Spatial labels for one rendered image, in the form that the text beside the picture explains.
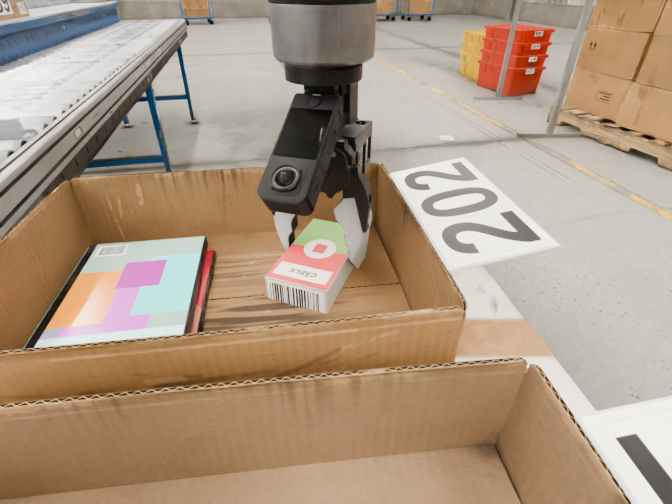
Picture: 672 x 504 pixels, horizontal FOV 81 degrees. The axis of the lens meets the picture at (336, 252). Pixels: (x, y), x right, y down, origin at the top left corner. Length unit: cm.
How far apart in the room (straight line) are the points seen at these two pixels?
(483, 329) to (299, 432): 23
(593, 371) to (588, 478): 132
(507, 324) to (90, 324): 40
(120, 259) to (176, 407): 27
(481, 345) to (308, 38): 31
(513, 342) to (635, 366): 125
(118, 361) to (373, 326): 17
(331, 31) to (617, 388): 140
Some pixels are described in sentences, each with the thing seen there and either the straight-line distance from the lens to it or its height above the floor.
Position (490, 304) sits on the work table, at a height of 75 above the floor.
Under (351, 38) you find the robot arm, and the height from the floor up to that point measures 100.
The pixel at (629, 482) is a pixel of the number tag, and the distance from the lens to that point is 25.
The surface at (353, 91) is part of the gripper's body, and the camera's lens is 43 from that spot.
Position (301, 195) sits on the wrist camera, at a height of 90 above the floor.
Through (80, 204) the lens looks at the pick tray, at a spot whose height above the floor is 82.
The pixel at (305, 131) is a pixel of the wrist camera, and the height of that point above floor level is 94.
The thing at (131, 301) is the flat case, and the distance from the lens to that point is 44.
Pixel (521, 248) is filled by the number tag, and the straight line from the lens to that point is 35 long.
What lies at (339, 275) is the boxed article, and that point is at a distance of 42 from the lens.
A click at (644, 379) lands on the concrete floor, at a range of 164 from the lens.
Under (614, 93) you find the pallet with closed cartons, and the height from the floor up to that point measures 33.
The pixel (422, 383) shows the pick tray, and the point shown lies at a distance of 26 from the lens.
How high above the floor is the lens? 104
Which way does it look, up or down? 34 degrees down
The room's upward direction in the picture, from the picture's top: straight up
